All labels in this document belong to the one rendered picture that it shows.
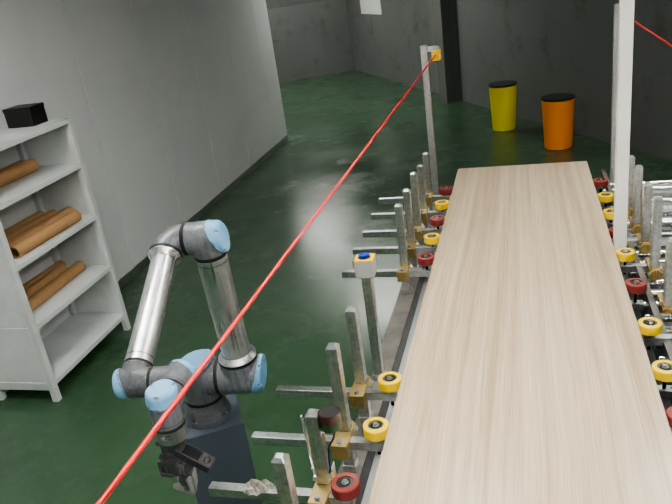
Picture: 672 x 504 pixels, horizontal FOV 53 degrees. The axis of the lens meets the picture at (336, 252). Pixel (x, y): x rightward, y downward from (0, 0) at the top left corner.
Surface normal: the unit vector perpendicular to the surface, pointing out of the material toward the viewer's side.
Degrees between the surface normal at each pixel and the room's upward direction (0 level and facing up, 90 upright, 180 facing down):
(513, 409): 0
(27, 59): 90
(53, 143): 90
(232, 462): 90
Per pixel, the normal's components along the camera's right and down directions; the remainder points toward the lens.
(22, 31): 0.96, -0.04
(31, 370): -0.22, 0.40
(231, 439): 0.29, 0.33
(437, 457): -0.14, -0.91
